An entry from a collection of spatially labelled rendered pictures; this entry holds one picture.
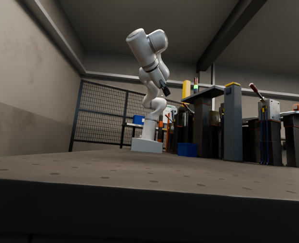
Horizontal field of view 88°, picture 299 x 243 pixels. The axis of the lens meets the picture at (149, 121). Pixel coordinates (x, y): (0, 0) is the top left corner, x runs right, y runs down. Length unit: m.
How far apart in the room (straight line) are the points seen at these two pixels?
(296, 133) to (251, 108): 3.72
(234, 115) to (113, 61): 3.80
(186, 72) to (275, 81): 2.49
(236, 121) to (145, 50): 0.62
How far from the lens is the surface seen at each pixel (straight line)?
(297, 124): 1.21
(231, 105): 1.01
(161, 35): 0.70
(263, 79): 5.40
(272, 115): 1.08
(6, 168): 0.23
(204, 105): 1.19
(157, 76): 0.76
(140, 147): 1.27
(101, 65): 4.42
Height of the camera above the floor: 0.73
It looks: 10 degrees up
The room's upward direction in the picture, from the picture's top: 5 degrees clockwise
